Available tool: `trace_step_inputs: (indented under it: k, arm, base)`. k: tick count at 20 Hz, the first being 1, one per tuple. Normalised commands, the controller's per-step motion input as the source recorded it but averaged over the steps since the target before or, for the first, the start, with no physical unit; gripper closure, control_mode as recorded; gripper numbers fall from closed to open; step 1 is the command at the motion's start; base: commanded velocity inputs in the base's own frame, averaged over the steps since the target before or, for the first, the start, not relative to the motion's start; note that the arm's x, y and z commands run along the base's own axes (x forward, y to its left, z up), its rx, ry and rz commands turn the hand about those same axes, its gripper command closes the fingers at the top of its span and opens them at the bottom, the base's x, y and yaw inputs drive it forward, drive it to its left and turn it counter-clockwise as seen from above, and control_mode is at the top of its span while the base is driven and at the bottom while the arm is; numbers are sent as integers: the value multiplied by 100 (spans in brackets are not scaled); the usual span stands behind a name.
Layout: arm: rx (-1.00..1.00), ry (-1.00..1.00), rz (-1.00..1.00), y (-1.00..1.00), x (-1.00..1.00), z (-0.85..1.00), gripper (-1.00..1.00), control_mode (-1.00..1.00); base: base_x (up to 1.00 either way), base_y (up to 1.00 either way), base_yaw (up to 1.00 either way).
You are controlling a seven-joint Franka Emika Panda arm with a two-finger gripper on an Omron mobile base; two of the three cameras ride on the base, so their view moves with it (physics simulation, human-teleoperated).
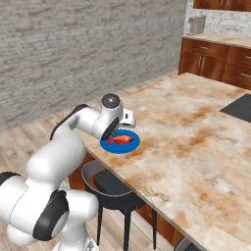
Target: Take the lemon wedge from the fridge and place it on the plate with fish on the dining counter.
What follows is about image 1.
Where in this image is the brown base cupboard run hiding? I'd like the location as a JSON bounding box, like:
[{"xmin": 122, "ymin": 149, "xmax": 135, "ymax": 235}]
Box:
[{"xmin": 177, "ymin": 36, "xmax": 251, "ymax": 90}]

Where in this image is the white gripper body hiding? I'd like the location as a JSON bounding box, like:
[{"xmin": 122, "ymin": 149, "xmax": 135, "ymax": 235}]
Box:
[{"xmin": 119, "ymin": 109, "xmax": 137, "ymax": 128}]

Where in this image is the grey coffee machine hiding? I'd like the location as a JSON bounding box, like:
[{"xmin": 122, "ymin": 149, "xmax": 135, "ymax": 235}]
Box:
[{"xmin": 186, "ymin": 15, "xmax": 207, "ymax": 36}]

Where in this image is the blue round plate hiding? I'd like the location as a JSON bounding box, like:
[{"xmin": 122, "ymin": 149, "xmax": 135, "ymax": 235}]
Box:
[{"xmin": 99, "ymin": 128, "xmax": 141, "ymax": 155}]

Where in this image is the black bar stool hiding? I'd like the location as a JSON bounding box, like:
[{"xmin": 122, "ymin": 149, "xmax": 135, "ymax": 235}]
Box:
[{"xmin": 80, "ymin": 159, "xmax": 159, "ymax": 251}]

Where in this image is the brown wall cupboard run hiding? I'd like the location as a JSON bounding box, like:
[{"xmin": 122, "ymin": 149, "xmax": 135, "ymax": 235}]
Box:
[{"xmin": 192, "ymin": 0, "xmax": 251, "ymax": 13}]

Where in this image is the black hob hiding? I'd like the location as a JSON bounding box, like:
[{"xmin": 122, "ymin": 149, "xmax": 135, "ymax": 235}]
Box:
[{"xmin": 219, "ymin": 93, "xmax": 251, "ymax": 124}]

